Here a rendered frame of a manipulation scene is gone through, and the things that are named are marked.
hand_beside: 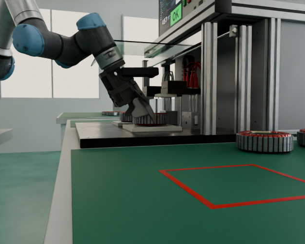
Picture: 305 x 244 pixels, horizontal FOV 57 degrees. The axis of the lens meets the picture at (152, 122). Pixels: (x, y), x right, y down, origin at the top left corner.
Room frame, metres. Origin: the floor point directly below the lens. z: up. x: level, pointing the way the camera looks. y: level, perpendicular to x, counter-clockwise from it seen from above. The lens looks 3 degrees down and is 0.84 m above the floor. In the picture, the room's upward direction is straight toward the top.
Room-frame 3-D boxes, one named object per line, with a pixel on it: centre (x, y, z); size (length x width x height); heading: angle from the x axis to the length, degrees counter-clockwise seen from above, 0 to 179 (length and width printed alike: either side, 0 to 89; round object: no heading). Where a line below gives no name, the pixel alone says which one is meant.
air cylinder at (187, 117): (0.92, -0.13, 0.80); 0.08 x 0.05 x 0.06; 16
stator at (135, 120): (0.88, 0.01, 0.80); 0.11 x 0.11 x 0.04
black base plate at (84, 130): (1.00, 0.03, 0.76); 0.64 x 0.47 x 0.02; 16
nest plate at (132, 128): (0.88, 0.01, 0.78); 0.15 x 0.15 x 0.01; 16
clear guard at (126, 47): (1.10, 0.06, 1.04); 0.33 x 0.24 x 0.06; 106
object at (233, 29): (1.04, -0.13, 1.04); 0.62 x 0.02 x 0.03; 16
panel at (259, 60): (1.06, -0.20, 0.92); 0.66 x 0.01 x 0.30; 16
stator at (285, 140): (0.59, -0.23, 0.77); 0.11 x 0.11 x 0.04
